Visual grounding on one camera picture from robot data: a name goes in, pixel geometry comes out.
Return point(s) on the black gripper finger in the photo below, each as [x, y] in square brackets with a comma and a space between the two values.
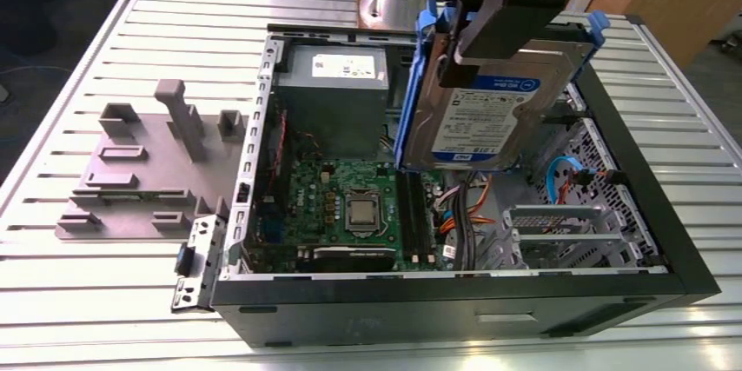
[498, 32]

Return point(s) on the hard disk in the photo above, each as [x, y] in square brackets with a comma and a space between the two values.
[493, 119]

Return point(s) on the metal disk bay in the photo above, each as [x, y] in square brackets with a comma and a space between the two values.
[557, 237]

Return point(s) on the brown wooden cabinet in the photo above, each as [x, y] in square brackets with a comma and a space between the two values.
[683, 6]

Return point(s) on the grey power supply unit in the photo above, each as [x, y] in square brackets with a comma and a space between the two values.
[330, 119]

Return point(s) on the black chair base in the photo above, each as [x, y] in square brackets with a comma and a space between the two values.
[730, 43]

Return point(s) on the black CPU socket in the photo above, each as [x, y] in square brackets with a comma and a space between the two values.
[364, 192]

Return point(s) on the black RAM slot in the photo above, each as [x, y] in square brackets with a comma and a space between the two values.
[409, 214]
[423, 219]

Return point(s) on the green motherboard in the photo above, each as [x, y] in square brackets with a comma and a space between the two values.
[312, 180]

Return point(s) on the silver CPU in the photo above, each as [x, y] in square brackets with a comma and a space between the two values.
[363, 213]

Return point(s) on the black graphics card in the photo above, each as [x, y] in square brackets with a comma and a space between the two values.
[347, 258]

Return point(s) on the grey parts rack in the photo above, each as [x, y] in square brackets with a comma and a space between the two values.
[162, 162]

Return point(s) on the black open PC case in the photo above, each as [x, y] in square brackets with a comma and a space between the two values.
[406, 310]

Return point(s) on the blue VGA port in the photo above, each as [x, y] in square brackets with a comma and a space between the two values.
[184, 258]

